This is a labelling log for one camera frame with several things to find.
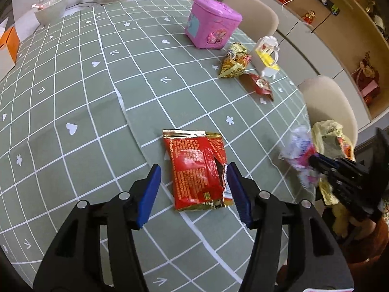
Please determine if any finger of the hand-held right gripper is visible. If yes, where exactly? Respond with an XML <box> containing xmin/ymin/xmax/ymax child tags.
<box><xmin>309</xmin><ymin>154</ymin><xmax>344</xmax><ymax>174</ymax></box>
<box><xmin>318</xmin><ymin>170</ymin><xmax>338</xmax><ymax>196</ymax></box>

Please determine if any person's right forearm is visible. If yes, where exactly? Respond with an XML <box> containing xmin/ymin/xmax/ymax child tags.
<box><xmin>340</xmin><ymin>216</ymin><xmax>388</xmax><ymax>265</ymax></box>

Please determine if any yellow plastic bag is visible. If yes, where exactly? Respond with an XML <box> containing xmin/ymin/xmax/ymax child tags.
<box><xmin>310</xmin><ymin>120</ymin><xmax>357</xmax><ymax>238</ymax></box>

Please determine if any gold red snack wrapper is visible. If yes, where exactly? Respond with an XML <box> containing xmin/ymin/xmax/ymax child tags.
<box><xmin>217</xmin><ymin>43</ymin><xmax>253</xmax><ymax>79</ymax></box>

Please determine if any pink plastic box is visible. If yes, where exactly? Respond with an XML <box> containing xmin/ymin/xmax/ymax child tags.
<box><xmin>184</xmin><ymin>0</ymin><xmax>243</xmax><ymax>49</ymax></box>

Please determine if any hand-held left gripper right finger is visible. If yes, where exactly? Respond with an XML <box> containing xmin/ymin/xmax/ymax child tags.
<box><xmin>226</xmin><ymin>162</ymin><xmax>354</xmax><ymax>292</ymax></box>

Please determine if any pink white wrapper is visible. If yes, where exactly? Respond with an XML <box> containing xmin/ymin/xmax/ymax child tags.
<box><xmin>280</xmin><ymin>125</ymin><xmax>323</xmax><ymax>189</ymax></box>

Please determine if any red gold snack packet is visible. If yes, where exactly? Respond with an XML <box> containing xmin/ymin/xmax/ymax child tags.
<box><xmin>162</xmin><ymin>129</ymin><xmax>235</xmax><ymax>212</ymax></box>

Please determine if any black cable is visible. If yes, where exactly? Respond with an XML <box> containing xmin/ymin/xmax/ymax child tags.
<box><xmin>281</xmin><ymin>9</ymin><xmax>333</xmax><ymax>46</ymax></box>

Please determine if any orange white cardboard box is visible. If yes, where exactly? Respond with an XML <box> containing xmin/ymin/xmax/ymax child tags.
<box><xmin>0</xmin><ymin>26</ymin><xmax>20</xmax><ymax>81</ymax></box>

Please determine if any white yellow toy chair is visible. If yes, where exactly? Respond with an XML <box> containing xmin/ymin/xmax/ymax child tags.
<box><xmin>254</xmin><ymin>36</ymin><xmax>280</xmax><ymax>79</ymax></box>

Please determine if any red gold gift decoration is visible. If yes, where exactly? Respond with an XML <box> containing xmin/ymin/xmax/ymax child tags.
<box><xmin>352</xmin><ymin>52</ymin><xmax>380</xmax><ymax>105</ymax></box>

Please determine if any small red candy wrapper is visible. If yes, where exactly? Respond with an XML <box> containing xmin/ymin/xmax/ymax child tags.
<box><xmin>240</xmin><ymin>72</ymin><xmax>274</xmax><ymax>102</ymax></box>

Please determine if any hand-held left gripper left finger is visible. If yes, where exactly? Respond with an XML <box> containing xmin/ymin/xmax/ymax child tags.
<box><xmin>32</xmin><ymin>164</ymin><xmax>162</xmax><ymax>292</ymax></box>

